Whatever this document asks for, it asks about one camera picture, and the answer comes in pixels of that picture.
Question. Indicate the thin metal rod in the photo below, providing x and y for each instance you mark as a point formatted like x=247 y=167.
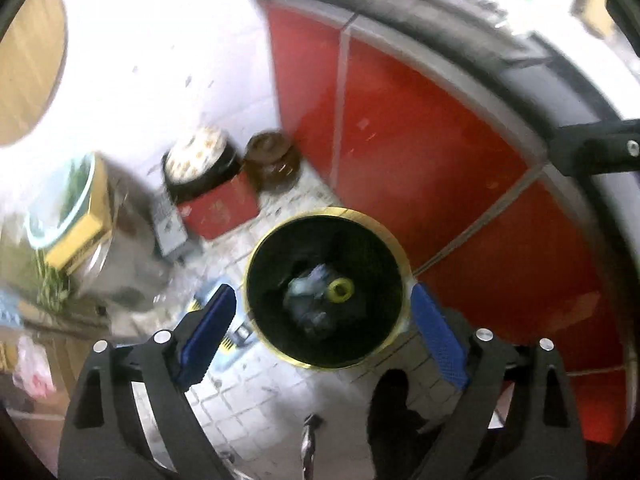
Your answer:
x=309 y=442

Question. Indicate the brown ceramic jar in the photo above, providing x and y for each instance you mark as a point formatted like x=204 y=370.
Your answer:
x=272 y=162

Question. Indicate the glass bowl green rim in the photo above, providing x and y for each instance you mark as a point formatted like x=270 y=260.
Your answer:
x=55 y=200

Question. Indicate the yellow tape roll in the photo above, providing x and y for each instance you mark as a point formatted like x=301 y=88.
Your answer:
x=341 y=291

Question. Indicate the round wooden table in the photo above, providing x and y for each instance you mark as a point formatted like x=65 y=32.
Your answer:
x=25 y=60

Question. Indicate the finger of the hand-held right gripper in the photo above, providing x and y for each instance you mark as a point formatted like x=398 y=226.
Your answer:
x=595 y=147

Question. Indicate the tan cardboard piece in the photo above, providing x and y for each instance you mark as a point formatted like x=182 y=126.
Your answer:
x=592 y=2

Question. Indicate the green leafy vegetables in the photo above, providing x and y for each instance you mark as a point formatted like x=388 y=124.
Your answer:
x=50 y=282

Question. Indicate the black pot with patterned lid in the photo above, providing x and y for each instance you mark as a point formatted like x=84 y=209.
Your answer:
x=200 y=165

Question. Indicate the crumpled bluish plastic wrapper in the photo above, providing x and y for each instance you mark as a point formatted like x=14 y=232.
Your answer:
x=307 y=302

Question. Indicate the black trash bin gold rim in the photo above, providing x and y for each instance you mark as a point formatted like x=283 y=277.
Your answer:
x=280 y=320

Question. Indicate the large grey metal pot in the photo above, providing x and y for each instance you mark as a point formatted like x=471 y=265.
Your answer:
x=130 y=255

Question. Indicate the small grey box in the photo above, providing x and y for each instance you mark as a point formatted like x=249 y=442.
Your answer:
x=167 y=227

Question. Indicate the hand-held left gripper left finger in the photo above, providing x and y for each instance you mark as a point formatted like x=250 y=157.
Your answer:
x=210 y=332

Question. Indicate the yellow cardboard box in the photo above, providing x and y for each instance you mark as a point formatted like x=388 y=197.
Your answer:
x=85 y=230

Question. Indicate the red kitchen counter cabinet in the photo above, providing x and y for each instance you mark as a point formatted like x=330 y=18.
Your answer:
x=425 y=150

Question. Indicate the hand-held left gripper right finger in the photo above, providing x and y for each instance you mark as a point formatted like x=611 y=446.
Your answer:
x=440 y=342

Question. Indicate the pink plastic bag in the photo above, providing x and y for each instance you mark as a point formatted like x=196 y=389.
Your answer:
x=32 y=367

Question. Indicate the red box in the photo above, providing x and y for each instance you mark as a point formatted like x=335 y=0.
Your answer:
x=220 y=210

